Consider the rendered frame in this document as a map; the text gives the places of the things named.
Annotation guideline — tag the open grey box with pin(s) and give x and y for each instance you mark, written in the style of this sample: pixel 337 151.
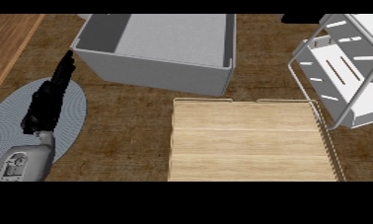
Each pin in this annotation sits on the open grey box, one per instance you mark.
pixel 159 50

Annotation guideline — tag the round grey placemat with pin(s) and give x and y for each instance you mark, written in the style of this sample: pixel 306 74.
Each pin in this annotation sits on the round grey placemat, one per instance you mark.
pixel 67 112

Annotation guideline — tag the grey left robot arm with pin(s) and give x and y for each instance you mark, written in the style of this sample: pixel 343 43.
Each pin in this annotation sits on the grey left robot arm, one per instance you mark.
pixel 26 160

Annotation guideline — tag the pale wooden tray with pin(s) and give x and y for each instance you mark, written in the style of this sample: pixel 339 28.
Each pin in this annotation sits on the pale wooden tray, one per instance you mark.
pixel 249 142

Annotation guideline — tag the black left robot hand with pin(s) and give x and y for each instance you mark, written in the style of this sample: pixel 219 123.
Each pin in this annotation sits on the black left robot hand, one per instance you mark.
pixel 47 96

